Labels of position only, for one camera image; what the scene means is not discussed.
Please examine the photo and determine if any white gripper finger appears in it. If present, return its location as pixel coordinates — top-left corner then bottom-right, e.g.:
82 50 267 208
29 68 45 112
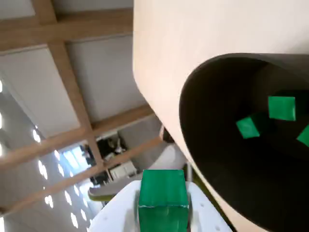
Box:
88 180 143 232
185 181 234 232

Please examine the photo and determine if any wooden lattice frame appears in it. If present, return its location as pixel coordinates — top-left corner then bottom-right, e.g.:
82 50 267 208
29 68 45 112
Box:
0 0 169 218

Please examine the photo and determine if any green block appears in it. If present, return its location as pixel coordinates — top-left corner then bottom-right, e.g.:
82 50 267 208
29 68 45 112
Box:
267 96 296 121
235 112 268 140
137 169 190 232
296 125 309 148

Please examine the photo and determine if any black pot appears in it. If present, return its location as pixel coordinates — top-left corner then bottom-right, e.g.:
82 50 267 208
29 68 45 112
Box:
179 53 309 232

